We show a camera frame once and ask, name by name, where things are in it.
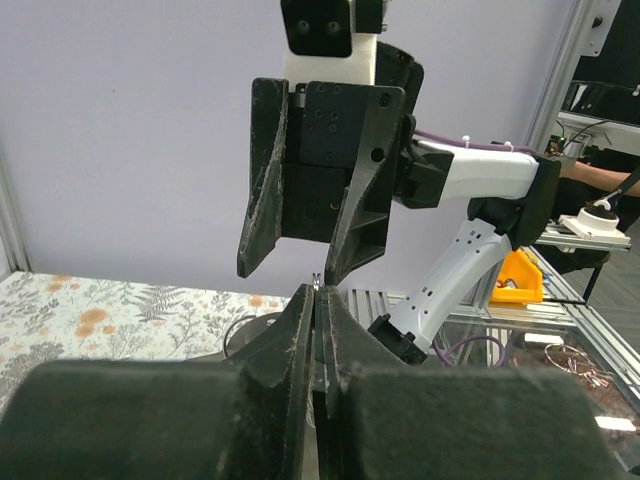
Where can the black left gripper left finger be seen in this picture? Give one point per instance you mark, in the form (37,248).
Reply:
(240,418)

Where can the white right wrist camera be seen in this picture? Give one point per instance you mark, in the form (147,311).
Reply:
(332,41)

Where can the yellow storage bin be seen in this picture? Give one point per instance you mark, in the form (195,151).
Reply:
(520,280)

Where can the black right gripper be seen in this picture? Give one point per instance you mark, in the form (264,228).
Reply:
(327,160)

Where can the silver keys bunch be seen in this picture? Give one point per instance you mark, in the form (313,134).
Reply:
(316,281)

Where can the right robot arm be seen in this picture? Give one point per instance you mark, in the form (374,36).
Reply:
(510,202)

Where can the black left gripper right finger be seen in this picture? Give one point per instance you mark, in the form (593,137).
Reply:
(377,417)

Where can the red handled carabiner keyring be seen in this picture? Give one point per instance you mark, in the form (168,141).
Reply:
(250,335)

